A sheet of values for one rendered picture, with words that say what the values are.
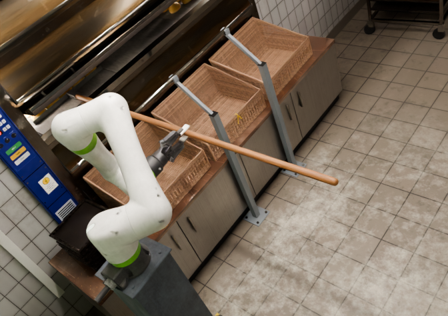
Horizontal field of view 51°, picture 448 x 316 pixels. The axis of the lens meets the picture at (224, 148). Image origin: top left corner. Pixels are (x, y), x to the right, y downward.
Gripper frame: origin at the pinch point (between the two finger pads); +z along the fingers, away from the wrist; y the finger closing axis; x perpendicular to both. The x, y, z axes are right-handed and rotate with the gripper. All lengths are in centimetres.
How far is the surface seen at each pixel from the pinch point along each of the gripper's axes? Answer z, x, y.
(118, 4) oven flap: 47, -79, -34
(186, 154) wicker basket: 25, -51, 58
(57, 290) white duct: -82, -81, 84
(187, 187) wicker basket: 4, -31, 58
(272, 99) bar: 82, -18, 50
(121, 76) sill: 26, -79, 2
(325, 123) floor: 135, -22, 119
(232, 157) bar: 35, -19, 58
